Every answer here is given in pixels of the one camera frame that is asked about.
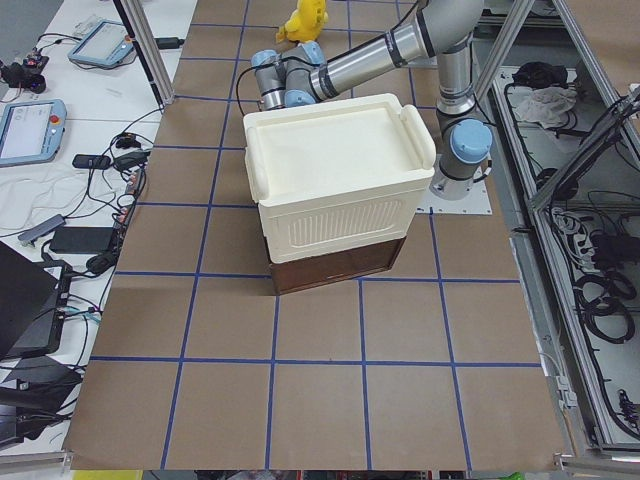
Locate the upper blue teach pendant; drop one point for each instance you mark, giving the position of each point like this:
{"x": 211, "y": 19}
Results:
{"x": 106, "y": 46}

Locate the aluminium frame post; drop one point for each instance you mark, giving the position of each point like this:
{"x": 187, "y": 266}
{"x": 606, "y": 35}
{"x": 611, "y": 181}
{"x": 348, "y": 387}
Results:
{"x": 132, "y": 15}

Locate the yellow plush toy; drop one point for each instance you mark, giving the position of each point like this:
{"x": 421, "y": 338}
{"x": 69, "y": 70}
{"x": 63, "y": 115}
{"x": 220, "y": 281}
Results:
{"x": 305, "y": 23}

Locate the black laptop computer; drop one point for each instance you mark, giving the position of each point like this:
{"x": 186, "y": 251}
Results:
{"x": 33, "y": 298}

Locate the cream plastic drawer cabinet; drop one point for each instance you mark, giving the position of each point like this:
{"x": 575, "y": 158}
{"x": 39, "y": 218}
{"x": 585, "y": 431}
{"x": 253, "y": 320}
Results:
{"x": 339, "y": 175}

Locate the lower blue teach pendant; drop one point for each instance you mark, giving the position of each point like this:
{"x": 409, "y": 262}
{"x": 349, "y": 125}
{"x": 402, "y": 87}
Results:
{"x": 31, "y": 132}

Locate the dark brown wooden drawer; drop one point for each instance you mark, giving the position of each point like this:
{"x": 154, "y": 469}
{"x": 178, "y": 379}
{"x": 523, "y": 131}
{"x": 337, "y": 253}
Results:
{"x": 311, "y": 272}

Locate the white crumpled cloth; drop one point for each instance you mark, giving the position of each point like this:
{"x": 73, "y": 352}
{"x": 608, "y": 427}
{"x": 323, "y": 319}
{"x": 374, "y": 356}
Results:
{"x": 547, "y": 107}

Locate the black power adapter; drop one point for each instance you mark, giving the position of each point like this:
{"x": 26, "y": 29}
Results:
{"x": 81, "y": 240}

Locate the blue teach pendant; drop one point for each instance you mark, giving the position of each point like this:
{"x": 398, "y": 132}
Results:
{"x": 31, "y": 132}
{"x": 106, "y": 46}

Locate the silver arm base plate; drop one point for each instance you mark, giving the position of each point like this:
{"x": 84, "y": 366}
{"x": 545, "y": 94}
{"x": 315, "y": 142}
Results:
{"x": 477, "y": 202}

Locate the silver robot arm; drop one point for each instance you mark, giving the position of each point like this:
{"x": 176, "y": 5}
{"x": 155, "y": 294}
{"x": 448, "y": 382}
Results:
{"x": 442, "y": 30}

